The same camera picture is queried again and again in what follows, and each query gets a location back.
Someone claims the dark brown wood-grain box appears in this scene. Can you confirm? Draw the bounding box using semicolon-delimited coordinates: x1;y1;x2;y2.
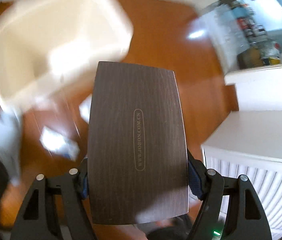
88;61;189;225

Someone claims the cream square trash bin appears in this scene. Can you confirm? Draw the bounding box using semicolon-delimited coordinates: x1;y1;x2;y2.
0;0;133;113

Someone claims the white bed with ribbed side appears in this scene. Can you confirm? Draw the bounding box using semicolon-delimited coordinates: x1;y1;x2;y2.
201;65;282;239

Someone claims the white paper scrap on floor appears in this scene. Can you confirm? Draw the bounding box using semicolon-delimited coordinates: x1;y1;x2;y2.
39;126;80;161

